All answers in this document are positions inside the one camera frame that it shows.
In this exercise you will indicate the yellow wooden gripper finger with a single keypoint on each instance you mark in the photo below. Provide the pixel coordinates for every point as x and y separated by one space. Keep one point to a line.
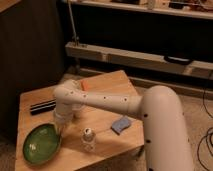
59 129

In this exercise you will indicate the green ceramic bowl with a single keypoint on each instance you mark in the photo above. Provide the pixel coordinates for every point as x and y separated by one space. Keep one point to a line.
41 144

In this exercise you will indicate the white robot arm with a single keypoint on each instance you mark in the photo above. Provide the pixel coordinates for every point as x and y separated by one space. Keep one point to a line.
167 146

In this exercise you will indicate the black striped box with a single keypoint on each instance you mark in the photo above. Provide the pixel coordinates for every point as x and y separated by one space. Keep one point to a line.
42 107

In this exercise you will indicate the small white patterned bottle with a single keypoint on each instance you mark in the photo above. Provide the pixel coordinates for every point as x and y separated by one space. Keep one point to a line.
88 139

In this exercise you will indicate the orange small block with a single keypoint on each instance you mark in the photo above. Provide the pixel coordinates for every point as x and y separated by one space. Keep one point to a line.
84 85

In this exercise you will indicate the blue sponge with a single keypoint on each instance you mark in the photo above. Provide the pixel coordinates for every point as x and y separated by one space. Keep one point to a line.
121 124

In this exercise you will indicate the long wooden shelf beam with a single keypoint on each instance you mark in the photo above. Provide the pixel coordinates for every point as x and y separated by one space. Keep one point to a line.
137 59

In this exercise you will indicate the metal vertical pole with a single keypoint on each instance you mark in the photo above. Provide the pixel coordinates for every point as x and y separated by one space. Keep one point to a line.
75 37

